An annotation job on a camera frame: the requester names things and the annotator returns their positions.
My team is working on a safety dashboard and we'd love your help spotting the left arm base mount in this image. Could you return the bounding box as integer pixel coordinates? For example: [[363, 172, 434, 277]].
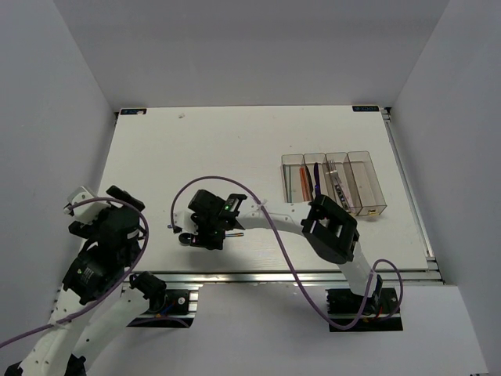
[[128, 288, 198, 329]]

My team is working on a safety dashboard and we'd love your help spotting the purple knife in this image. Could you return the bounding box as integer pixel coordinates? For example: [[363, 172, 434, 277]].
[[313, 162, 322, 197]]

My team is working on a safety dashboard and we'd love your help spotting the blue table label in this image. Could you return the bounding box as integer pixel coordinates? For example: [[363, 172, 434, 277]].
[[120, 108, 147, 116], [351, 105, 380, 112]]

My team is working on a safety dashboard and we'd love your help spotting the black rainbow knife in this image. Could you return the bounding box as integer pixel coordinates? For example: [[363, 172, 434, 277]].
[[305, 165, 315, 200]]

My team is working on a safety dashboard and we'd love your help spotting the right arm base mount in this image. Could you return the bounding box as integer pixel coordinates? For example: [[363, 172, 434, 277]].
[[326, 287, 403, 332]]

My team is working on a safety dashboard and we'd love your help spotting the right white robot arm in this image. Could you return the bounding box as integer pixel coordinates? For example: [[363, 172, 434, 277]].
[[171, 190, 382, 313]]

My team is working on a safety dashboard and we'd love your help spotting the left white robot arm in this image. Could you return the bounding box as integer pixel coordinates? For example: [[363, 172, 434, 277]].
[[1, 186, 166, 375]]

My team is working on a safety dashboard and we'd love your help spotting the left blue table label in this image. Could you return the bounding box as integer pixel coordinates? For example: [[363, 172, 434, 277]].
[[120, 108, 147, 116]]

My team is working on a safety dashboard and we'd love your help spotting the black rainbow-handled spoon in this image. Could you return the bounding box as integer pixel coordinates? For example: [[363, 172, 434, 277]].
[[178, 232, 244, 246]]

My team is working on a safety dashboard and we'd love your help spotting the silver pink-handled fork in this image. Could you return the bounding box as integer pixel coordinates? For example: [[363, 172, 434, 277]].
[[328, 159, 341, 187]]

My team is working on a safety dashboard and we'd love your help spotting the red chopstick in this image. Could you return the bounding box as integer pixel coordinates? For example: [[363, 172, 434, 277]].
[[299, 167, 310, 201]]

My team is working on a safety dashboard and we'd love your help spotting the right blue table label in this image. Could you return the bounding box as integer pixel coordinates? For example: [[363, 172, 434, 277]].
[[351, 105, 380, 112]]

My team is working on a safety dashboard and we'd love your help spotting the dark-handled silver fork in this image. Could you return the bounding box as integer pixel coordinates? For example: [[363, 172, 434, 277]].
[[330, 170, 350, 211]]

